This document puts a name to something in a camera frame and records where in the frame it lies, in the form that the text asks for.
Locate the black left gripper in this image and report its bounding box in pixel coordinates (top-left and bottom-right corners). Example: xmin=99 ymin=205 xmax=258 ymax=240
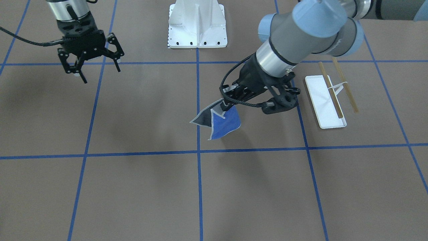
xmin=234 ymin=54 xmax=301 ymax=114

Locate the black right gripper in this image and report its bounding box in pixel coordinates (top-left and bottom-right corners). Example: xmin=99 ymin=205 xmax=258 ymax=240
xmin=57 ymin=13 xmax=124 ymax=84

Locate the blue microfibre towel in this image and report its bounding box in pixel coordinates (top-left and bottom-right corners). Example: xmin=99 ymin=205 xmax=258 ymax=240
xmin=190 ymin=98 xmax=241 ymax=140

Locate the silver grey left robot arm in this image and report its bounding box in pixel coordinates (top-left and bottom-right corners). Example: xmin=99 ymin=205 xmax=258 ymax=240
xmin=220 ymin=0 xmax=427 ymax=114

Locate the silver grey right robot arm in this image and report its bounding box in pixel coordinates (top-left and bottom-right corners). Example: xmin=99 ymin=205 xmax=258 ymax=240
xmin=47 ymin=0 xmax=124 ymax=83

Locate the wooden white towel rack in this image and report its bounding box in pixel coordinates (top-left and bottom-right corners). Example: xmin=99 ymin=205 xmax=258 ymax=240
xmin=305 ymin=57 xmax=359 ymax=129

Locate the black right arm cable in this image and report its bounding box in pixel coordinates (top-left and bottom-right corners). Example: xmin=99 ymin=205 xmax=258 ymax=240
xmin=0 ymin=26 xmax=66 ymax=47

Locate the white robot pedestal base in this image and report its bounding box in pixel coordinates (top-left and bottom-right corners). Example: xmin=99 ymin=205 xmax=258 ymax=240
xmin=167 ymin=0 xmax=228 ymax=49

